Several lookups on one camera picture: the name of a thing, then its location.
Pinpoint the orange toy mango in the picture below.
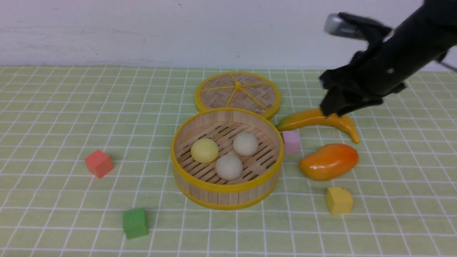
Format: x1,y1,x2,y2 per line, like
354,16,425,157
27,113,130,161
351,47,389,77
298,143,359,181

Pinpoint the pink foam cube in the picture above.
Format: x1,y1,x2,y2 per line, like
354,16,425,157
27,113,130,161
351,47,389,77
282,131,301,153

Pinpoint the white bun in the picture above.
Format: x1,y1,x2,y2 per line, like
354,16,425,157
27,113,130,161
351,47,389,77
233,133,258,156
215,153,243,181

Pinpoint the yellow toy banana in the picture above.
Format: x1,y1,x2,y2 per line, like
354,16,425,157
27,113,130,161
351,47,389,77
275,109,360,144

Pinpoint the red foam cube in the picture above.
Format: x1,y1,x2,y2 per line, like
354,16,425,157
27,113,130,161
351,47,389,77
84,149,114,178

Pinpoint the woven bamboo steamer lid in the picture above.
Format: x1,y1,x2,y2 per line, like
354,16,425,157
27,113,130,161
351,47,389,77
194,71,281,119

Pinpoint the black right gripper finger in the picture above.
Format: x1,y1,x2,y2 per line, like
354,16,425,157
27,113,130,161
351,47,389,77
320,86,384,116

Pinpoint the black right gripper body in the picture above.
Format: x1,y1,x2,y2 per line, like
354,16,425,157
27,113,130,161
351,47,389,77
320,32,434,97

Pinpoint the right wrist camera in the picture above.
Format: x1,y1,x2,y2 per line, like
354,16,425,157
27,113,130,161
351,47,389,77
323,12,393,41

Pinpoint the green foam cube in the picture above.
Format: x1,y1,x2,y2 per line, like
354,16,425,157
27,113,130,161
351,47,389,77
122,208,149,240

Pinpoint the yellow foam cube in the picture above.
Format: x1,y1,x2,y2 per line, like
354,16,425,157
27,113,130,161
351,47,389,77
325,187,354,215

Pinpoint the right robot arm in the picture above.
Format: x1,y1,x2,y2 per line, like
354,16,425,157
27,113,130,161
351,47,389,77
319,0,457,116

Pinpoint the bamboo steamer tray yellow rim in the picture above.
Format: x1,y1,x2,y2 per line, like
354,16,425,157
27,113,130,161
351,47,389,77
170,108,284,210

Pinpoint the green checkered tablecloth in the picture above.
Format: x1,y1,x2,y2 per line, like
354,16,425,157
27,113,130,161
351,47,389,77
0,66,457,257

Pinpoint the yellow bun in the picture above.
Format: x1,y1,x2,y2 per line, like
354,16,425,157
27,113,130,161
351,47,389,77
191,138,219,163

